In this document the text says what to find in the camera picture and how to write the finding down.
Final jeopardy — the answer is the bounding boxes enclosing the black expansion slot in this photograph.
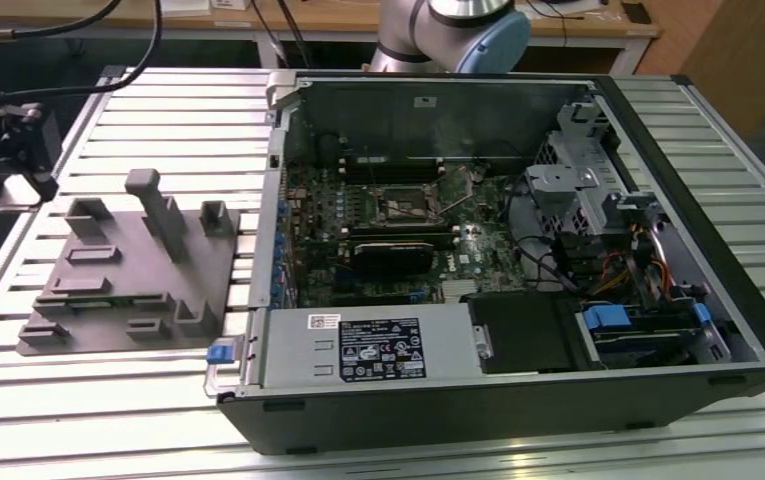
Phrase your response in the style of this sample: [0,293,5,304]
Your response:
[331,292,440,307]

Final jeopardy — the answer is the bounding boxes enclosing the grey parts rack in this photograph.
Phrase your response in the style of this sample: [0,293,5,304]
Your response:
[13,168,244,357]

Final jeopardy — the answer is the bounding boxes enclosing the black plastic drive cover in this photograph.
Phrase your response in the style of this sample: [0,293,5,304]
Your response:
[466,291,588,376]

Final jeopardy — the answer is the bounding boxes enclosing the silver drive cage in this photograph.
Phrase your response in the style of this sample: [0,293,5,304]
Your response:
[524,102,631,236]

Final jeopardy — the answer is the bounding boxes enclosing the black PC case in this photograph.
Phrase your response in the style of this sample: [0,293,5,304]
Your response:
[201,67,765,457]

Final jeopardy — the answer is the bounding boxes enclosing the silver power supply unit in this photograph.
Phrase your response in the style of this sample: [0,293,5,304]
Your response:
[247,305,491,390]

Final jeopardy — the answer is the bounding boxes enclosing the silver chipset heatsink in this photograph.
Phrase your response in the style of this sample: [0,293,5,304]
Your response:
[439,279,484,302]

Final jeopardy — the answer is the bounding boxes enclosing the wooden desk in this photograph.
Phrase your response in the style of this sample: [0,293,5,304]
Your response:
[0,0,664,76]

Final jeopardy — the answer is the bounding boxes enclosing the metal socket cover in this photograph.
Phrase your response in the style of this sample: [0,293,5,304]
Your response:
[435,159,494,215]

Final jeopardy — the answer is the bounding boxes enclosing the blue case latch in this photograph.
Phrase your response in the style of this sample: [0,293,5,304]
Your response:
[205,337,237,365]

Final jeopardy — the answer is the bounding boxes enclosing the black graphics card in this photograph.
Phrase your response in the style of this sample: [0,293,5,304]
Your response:
[351,240,436,277]

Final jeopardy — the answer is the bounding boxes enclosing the yellow red power wires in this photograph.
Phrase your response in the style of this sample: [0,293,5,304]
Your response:
[584,249,680,304]

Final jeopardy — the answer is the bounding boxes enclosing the green motherboard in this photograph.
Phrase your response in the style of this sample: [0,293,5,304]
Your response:
[278,158,538,309]

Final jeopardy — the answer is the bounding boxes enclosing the brown wooden cabinet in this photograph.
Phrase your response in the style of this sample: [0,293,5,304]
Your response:
[634,0,765,144]

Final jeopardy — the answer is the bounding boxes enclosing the black camera cable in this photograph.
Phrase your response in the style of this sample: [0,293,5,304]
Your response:
[0,0,180,101]

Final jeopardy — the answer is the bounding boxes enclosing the blue disk carrier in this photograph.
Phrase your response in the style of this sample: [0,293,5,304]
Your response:
[575,302,697,369]

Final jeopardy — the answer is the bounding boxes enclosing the CPU socket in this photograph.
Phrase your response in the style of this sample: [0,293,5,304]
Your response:
[368,182,444,226]

